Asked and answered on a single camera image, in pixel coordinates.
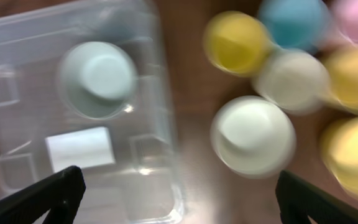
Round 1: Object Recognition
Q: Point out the light blue cup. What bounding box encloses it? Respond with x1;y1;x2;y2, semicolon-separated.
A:
258;0;331;54

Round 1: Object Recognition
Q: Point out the yellow small bowl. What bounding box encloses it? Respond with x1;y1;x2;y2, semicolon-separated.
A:
319;117;358;200

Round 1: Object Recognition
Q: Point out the yellow cup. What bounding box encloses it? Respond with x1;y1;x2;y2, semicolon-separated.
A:
322;45;358;115
203;11;273;77

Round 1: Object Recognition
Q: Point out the clear plastic storage bin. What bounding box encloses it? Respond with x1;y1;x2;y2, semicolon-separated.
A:
0;1;185;223

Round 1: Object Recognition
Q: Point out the white cup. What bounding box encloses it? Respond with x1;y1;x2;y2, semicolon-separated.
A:
252;49;330;114

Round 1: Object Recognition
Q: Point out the white small bowl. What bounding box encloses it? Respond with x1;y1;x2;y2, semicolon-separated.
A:
210;96;296;179

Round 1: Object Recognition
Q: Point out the grey small bowl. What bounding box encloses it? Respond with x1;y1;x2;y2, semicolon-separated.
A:
56;41;139;120

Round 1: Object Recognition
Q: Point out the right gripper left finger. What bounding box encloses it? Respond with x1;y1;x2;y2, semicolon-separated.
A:
0;166;86;224

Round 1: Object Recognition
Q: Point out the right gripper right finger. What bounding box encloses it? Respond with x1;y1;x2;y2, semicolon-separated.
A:
275;170;358;224

